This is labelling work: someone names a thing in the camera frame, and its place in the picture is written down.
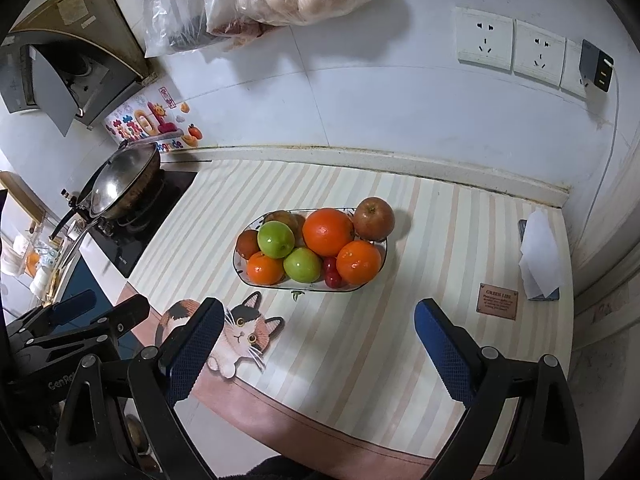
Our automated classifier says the dark plug-in charger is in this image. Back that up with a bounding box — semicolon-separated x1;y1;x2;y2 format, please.
578;39;615;93

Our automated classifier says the tissue pack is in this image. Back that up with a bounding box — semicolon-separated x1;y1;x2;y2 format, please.
518;210;561;302

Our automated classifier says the white charger cable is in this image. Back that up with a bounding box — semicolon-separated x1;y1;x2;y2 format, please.
570;65;632;286

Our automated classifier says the clear plastic bag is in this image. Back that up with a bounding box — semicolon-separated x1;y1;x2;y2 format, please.
142;0;236;58

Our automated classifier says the black gas stove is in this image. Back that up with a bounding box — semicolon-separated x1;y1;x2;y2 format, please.
87;170;198;279

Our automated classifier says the blue kitchen cabinet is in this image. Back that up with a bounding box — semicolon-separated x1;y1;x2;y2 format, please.
60;255;131;356

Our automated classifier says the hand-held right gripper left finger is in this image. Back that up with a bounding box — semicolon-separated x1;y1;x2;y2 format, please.
52;297;226;480

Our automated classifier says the colourful wall sticker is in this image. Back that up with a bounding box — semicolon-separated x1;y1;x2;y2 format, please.
104;87;203;153

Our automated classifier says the small tangerine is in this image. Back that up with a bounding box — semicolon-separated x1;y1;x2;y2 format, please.
336;241;382;286
247;251;286;285

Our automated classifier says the floral oval plate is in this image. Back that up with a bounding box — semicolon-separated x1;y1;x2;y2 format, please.
232;208;388;293

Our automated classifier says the white wall socket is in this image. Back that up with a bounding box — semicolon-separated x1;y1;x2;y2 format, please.
454;6;516;72
560;39;591;100
513;19;567;88

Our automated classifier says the stack of white bowls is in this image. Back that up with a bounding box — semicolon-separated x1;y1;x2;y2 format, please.
27;265;56;301

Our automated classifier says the green apple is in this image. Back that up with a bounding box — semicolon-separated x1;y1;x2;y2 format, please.
283;247;322;283
257;221;296;259

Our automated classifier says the large bright orange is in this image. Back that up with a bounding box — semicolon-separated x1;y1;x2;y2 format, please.
302;208;356;257

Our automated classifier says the reddish brown apple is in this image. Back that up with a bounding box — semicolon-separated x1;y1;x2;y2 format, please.
353;197;396;242

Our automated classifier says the metal wok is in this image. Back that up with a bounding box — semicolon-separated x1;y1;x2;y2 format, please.
50;141;163;241

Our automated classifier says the grey range hood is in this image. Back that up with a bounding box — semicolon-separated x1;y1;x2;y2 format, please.
0;0;156;136

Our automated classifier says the dark brown apple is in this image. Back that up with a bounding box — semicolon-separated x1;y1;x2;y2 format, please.
263;210;307;241

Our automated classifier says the striped cat table mat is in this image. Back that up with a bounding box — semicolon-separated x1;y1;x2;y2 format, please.
122;160;576;476

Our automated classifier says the person's dark clothing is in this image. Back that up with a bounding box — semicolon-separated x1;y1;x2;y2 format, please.
220;452;351;480

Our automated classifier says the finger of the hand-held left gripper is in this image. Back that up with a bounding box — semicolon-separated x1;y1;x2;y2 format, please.
25;294;151;362
7;289;97;336

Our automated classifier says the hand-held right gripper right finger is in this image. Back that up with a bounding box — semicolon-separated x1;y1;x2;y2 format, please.
414;298;586;480

